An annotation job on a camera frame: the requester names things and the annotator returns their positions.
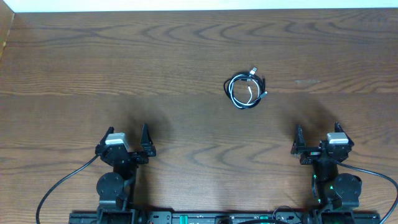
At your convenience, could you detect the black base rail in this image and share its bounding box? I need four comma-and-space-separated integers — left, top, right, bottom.
68, 210, 381, 224

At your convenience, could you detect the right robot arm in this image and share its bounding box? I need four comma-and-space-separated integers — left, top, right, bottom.
290, 123, 362, 223

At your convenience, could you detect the right camera black cable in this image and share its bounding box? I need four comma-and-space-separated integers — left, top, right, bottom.
334, 160, 398, 224

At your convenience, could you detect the camera black cable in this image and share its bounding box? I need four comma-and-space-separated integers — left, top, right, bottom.
35, 154, 100, 224
334, 160, 398, 224

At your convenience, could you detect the left camera black cable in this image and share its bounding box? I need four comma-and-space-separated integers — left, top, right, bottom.
35, 154, 100, 224

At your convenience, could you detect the black USB cable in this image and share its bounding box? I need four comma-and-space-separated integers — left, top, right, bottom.
223, 71, 268, 110

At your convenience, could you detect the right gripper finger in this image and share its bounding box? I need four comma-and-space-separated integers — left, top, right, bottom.
290, 125, 305, 154
334, 122, 354, 146

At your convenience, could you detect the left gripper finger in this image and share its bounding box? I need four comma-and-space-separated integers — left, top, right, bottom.
99, 126, 114, 145
141, 123, 156, 157

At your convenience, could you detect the white USB cable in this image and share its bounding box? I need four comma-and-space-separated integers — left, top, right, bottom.
228, 67, 261, 108

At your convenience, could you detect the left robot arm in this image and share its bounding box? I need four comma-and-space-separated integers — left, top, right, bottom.
95, 123, 156, 223

